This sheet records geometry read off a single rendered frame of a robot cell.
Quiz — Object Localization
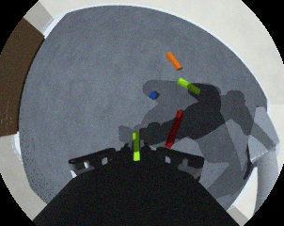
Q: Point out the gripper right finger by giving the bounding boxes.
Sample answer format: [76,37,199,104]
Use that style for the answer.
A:
[139,140,205,181]

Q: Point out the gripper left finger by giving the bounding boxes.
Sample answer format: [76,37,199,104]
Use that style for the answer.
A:
[69,140,134,178]

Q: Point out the lime green rod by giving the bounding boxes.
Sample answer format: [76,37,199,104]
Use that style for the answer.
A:
[133,132,139,160]
[177,78,200,94]

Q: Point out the orange rod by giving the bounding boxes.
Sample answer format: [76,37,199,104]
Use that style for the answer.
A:
[166,52,181,71]

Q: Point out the red rod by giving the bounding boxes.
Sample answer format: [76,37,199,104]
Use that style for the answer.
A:
[165,111,183,148]

